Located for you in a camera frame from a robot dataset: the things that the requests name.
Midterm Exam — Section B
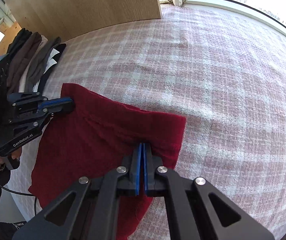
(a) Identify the pink plaid table cloth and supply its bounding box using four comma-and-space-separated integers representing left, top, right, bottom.
6, 4, 286, 240

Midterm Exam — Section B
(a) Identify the small pine wood board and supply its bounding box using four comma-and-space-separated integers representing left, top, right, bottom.
0, 21, 21, 56

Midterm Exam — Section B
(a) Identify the dark red knitted garment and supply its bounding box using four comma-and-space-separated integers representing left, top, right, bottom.
28, 83, 187, 240

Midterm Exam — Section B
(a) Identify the black folded garment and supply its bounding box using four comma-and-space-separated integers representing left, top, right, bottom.
6, 28, 32, 61

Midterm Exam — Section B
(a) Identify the brown folded garment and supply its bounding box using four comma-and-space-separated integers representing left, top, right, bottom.
7, 32, 41, 94

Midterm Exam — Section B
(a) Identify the beige folded garment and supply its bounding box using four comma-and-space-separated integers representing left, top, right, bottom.
18, 35, 48, 93

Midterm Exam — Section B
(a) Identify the large light wood board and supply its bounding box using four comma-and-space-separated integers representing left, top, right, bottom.
6, 0, 161, 41

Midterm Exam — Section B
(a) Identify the black cable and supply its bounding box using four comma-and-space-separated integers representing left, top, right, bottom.
0, 152, 38, 217

